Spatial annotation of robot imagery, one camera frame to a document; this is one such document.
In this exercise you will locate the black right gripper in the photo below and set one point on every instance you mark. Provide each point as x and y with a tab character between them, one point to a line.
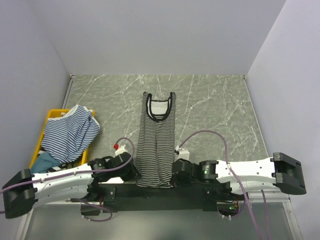
177	181

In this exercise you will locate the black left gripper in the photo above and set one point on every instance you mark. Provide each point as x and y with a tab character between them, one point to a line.
133	173

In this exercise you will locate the black white striped tank top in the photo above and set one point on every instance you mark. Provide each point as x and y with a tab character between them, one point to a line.
155	152

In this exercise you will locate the blue white striped tank top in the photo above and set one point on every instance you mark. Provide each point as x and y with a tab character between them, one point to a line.
67	137

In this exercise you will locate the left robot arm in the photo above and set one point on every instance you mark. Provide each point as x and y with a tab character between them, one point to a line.
27	190

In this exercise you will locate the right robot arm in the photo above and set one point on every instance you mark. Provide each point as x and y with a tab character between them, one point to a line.
277	172

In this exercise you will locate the teal tank top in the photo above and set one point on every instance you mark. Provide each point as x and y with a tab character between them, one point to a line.
44	162

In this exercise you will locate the black base beam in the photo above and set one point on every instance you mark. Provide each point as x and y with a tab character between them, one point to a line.
130	197

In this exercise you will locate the yellow plastic bin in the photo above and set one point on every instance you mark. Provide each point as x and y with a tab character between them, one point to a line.
54	113

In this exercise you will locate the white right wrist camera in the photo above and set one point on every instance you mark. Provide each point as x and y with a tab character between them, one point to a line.
182	153

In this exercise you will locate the aluminium rail frame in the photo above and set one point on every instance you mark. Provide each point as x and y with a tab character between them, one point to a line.
62	221

